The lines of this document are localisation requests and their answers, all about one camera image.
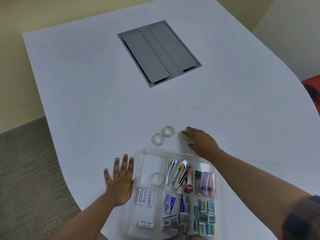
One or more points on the clear plastic organizer tray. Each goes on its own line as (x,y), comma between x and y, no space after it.
(150,159)

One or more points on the person's right forearm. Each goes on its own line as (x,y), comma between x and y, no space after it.
(252,182)

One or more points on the person's left hand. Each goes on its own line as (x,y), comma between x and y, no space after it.
(120,183)

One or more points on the green translucent plastic case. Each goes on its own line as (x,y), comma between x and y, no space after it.
(197,181)

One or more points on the person's left thumb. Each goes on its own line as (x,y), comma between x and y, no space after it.
(132,184)

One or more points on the clear tape roll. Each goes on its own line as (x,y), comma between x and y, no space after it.
(158,139)
(186,138)
(157,178)
(168,131)

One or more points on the pink translucent plastic case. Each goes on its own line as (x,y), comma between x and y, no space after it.
(213,184)

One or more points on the blue white staple box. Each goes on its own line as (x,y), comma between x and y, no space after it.
(185,203)
(170,203)

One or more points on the person's right thumb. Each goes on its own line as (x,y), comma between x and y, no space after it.
(190,145)

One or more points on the white battery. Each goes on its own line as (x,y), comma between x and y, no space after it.
(143,196)
(139,196)
(151,198)
(145,224)

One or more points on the person's left middle finger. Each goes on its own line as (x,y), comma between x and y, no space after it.
(125,163)

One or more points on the person's right hand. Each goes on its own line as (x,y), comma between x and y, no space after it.
(203,143)

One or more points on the pile of small metal staplers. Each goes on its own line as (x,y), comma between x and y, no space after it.
(178,173)

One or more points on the red chair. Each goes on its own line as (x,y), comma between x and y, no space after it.
(312,92)

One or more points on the person's left little finger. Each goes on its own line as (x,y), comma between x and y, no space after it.
(108,176)

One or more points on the person's left forearm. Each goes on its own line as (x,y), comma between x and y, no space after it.
(87,221)

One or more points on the small clear plastic box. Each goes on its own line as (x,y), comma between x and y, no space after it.
(184,217)
(184,227)

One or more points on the dark patterned sleeve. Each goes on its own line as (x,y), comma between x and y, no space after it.
(303,218)

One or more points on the pile of teal yellow boxes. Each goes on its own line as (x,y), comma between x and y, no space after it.
(206,217)

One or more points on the red white stapler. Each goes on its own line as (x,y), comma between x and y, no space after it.
(189,188)

